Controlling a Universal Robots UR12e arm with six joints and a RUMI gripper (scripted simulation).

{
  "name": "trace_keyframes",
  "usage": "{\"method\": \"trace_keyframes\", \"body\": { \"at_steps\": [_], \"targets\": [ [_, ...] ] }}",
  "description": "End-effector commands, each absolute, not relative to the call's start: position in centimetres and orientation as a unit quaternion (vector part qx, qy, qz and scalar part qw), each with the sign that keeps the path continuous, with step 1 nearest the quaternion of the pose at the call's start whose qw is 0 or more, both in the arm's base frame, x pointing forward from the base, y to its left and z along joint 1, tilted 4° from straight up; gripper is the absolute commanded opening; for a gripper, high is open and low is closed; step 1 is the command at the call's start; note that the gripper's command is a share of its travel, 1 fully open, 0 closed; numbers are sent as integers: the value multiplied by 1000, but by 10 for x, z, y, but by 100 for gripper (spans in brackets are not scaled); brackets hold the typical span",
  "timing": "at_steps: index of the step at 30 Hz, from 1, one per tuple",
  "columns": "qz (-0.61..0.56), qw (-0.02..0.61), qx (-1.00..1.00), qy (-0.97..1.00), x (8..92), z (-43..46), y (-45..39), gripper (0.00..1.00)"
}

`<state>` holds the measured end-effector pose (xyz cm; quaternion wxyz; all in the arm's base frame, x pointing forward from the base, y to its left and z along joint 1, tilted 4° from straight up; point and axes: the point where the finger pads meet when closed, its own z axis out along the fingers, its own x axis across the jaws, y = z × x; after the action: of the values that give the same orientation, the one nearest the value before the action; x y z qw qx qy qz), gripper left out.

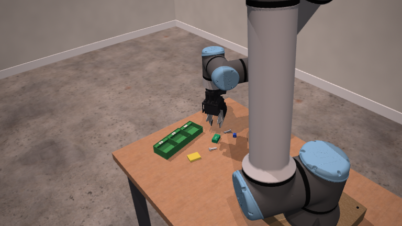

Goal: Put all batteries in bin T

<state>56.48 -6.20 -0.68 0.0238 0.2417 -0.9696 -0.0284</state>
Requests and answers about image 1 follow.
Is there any green three-compartment bin rack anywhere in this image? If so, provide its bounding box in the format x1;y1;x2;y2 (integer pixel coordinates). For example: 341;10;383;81
153;121;203;160

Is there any green nine-volt battery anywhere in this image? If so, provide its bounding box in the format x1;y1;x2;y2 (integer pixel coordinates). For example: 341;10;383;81
211;134;220;143

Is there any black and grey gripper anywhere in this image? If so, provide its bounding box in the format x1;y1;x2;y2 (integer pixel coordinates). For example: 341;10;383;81
202;89;227;128

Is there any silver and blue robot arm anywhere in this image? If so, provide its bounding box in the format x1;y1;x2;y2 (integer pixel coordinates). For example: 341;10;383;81
202;0;350;226

